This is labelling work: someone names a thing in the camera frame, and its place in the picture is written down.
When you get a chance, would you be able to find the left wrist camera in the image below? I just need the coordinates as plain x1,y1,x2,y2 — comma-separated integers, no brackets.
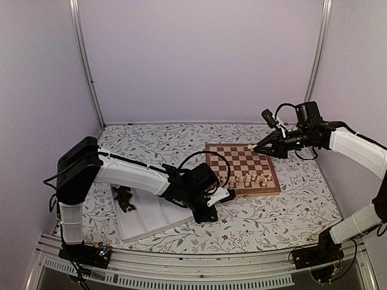
207,187,236,207

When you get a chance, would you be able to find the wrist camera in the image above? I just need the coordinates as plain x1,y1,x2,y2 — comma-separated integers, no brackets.
207,187,236,207
261,109,288,137

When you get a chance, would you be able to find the floral patterned table mat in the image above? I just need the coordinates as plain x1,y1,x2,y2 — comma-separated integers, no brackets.
59,122,348,254

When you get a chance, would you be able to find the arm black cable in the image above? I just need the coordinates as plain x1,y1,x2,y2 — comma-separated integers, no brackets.
275,103,318,160
178,150,231,197

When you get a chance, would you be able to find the white divided tray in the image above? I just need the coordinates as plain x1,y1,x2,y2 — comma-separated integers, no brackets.
110,184,194,242

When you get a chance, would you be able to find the left aluminium frame post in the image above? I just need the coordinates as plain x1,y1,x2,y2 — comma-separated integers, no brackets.
68,0,106,129

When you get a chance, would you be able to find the aluminium frame post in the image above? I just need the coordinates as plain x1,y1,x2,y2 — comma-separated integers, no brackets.
68,0,106,129
304,0,333,102

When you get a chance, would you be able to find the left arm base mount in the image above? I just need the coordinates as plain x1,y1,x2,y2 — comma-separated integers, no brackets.
59,242,112,269

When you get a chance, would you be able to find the front aluminium rail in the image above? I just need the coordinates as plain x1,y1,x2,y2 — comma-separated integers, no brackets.
27,235,379,289

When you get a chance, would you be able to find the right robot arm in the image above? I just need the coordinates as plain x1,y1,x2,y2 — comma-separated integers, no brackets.
248,101,386,263

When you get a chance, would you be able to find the dark chess pieces pile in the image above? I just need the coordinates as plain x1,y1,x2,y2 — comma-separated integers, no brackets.
112,186,136,213

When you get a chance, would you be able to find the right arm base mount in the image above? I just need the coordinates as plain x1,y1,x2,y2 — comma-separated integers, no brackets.
288,245,344,284

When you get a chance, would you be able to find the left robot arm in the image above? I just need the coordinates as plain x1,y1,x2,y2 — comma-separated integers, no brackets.
43,137,218,262

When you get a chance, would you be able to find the wooden chessboard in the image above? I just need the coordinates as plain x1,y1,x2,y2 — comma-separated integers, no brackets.
205,144,281,198

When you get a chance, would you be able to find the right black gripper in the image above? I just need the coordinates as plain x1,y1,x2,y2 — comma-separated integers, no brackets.
254,127,315,160

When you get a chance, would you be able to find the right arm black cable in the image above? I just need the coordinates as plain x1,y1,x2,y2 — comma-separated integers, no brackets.
275,103,318,160

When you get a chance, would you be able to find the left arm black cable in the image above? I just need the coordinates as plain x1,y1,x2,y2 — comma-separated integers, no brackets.
178,150,231,197

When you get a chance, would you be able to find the right aluminium frame post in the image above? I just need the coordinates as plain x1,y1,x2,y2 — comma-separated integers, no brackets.
304,0,333,102

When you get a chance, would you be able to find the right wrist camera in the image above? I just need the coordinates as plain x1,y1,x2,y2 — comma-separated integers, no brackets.
261,109,288,137

